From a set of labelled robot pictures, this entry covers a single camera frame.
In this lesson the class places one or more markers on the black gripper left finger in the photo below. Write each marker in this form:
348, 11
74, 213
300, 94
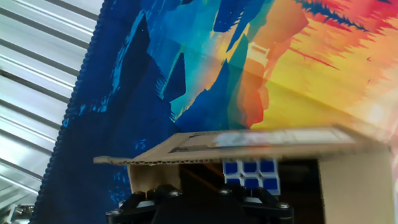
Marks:
140, 203

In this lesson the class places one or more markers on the blue white Rubik's cube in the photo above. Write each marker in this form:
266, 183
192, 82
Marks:
248, 168

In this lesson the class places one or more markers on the colourful sunset print tablecloth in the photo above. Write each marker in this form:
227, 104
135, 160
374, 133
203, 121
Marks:
155, 109

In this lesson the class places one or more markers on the brown cardboard box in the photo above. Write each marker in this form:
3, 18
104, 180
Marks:
248, 146

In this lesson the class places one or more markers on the aluminium frame post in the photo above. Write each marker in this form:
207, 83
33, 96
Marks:
18, 214

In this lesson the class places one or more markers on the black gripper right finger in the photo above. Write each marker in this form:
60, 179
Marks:
267, 205

